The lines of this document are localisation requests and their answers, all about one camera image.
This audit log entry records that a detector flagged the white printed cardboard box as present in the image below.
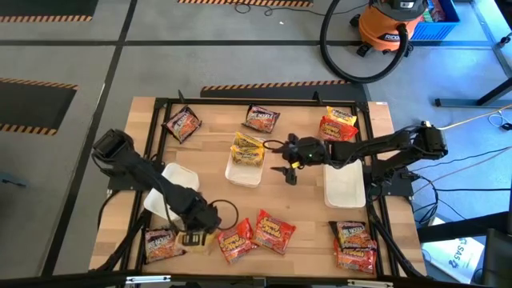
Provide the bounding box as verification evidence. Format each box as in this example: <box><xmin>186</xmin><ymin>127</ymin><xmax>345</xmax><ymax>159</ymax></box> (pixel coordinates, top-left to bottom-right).
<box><xmin>422</xmin><ymin>218</ymin><xmax>486</xmax><ymax>285</ymax></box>

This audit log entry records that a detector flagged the blue plastic crate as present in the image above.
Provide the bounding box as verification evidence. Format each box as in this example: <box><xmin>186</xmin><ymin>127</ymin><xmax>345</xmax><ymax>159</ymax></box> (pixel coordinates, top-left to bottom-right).
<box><xmin>411</xmin><ymin>0</ymin><xmax>461</xmax><ymax>41</ymax></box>

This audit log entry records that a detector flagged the orange shop vacuum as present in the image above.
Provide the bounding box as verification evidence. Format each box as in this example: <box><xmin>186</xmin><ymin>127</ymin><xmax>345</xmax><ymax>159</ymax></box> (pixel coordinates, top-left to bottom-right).
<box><xmin>350</xmin><ymin>0</ymin><xmax>429</xmax><ymax>57</ymax></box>

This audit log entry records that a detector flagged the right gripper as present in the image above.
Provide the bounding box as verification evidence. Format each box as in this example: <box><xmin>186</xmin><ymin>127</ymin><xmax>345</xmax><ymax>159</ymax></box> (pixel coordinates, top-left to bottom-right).
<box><xmin>270</xmin><ymin>134</ymin><xmax>331</xmax><ymax>186</ymax></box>

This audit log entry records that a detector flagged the silver aluminium bracket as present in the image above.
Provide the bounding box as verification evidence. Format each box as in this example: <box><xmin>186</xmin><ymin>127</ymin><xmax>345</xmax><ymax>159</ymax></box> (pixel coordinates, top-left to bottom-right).
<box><xmin>346</xmin><ymin>278</ymin><xmax>395</xmax><ymax>288</ymax></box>
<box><xmin>125</xmin><ymin>274</ymin><xmax>172</xmax><ymax>285</ymax></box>

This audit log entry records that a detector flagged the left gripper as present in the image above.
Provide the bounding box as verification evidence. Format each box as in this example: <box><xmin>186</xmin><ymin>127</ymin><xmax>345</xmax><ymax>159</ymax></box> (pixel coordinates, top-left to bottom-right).
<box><xmin>175</xmin><ymin>195</ymin><xmax>222</xmax><ymax>246</ymax></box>

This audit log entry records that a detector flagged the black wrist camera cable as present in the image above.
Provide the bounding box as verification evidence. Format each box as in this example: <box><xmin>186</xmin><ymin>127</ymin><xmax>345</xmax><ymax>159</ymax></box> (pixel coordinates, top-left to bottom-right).
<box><xmin>207</xmin><ymin>198</ymin><xmax>240</xmax><ymax>231</ymax></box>
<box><xmin>262</xmin><ymin>138</ymin><xmax>287</xmax><ymax>152</ymax></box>

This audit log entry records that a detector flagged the dark grey chair seat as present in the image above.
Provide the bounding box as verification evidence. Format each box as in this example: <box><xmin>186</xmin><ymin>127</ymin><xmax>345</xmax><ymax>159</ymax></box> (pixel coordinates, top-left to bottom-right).
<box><xmin>482</xmin><ymin>227</ymin><xmax>512</xmax><ymax>288</ymax></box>

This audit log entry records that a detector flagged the white plastic bin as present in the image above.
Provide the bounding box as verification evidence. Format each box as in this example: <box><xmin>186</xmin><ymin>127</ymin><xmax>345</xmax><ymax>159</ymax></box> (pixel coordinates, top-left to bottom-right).
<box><xmin>142</xmin><ymin>162</ymin><xmax>201</xmax><ymax>227</ymax></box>
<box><xmin>224</xmin><ymin>135</ymin><xmax>267</xmax><ymax>189</ymax></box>
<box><xmin>322</xmin><ymin>159</ymin><xmax>367</xmax><ymax>209</ymax></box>

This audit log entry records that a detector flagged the black desk leg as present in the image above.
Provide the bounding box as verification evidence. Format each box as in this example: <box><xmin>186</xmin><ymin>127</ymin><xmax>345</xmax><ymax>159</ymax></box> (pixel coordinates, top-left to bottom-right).
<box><xmin>418</xmin><ymin>210</ymin><xmax>512</xmax><ymax>244</ymax></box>
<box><xmin>434</xmin><ymin>78</ymin><xmax>512</xmax><ymax>108</ymax></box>

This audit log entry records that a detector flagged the orange Saucy Noods pack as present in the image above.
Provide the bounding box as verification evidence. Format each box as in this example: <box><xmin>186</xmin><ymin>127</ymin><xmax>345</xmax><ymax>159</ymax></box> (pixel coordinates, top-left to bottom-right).
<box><xmin>217</xmin><ymin>218</ymin><xmax>258</xmax><ymax>265</ymax></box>
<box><xmin>333</xmin><ymin>238</ymin><xmax>378</xmax><ymax>275</ymax></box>
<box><xmin>318</xmin><ymin>115</ymin><xmax>360</xmax><ymax>142</ymax></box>
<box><xmin>250</xmin><ymin>209</ymin><xmax>298</xmax><ymax>256</ymax></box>

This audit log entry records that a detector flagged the yellow power cord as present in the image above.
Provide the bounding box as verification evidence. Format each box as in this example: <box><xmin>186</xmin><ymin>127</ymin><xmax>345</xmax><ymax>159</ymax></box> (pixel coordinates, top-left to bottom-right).
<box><xmin>435</xmin><ymin>106</ymin><xmax>512</xmax><ymax>131</ymax></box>

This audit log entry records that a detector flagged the black vacuum hose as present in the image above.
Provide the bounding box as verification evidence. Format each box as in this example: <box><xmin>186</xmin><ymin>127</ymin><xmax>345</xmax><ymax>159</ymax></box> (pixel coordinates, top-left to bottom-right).
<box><xmin>318</xmin><ymin>0</ymin><xmax>411</xmax><ymax>85</ymax></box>

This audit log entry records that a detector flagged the black hazard-striped floor mat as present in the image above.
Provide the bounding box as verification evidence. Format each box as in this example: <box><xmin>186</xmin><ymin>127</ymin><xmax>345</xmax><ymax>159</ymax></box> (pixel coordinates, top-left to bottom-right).
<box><xmin>0</xmin><ymin>77</ymin><xmax>79</xmax><ymax>137</ymax></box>
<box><xmin>0</xmin><ymin>0</ymin><xmax>100</xmax><ymax>23</ymax></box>
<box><xmin>177</xmin><ymin>0</ymin><xmax>314</xmax><ymax>8</ymax></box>
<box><xmin>198</xmin><ymin>78</ymin><xmax>368</xmax><ymax>103</ymax></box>

